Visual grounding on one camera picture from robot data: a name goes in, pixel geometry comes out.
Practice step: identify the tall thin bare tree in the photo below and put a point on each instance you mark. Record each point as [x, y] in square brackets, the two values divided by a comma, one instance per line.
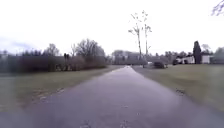
[146, 36]
[138, 40]

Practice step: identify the long dark hedge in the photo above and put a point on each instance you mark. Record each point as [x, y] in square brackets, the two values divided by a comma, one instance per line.
[36, 63]

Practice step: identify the dark round bush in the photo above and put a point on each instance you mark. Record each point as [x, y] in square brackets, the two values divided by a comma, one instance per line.
[159, 65]

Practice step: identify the grass field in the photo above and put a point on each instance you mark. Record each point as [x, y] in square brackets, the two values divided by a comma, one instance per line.
[36, 86]
[196, 81]

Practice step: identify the grey asphalt path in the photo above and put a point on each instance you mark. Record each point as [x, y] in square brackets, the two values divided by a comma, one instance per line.
[116, 100]

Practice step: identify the distant grey building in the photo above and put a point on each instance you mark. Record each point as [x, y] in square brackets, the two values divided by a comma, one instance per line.
[128, 58]

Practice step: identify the white low building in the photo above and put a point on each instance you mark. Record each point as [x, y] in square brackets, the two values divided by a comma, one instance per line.
[193, 59]

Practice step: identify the dark conifer tree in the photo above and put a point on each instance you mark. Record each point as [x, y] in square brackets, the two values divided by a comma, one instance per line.
[197, 53]

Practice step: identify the wide bare tree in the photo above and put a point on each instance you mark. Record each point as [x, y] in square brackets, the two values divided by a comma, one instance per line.
[88, 50]

